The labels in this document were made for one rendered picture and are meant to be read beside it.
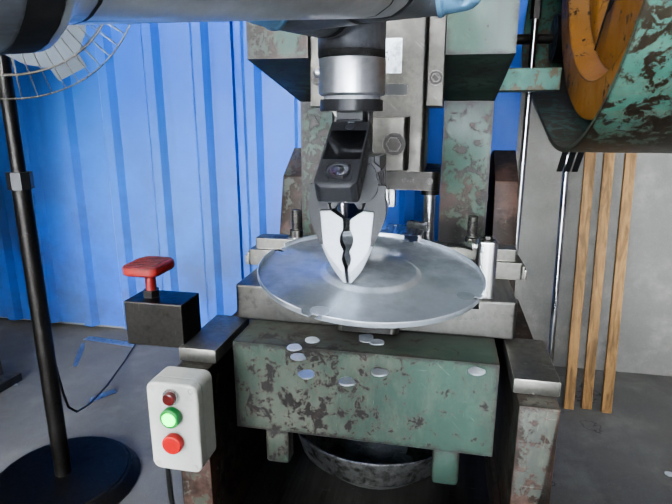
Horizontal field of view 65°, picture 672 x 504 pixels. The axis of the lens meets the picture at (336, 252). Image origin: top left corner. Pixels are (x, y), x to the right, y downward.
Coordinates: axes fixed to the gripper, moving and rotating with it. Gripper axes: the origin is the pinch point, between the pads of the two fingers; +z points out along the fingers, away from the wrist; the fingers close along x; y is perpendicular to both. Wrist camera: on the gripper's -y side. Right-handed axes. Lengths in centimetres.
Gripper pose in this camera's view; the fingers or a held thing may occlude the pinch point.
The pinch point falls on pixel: (346, 274)
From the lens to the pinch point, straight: 62.8
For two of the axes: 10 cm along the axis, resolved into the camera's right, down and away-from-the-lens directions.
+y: 2.0, -2.4, 9.5
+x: -9.8, -0.5, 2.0
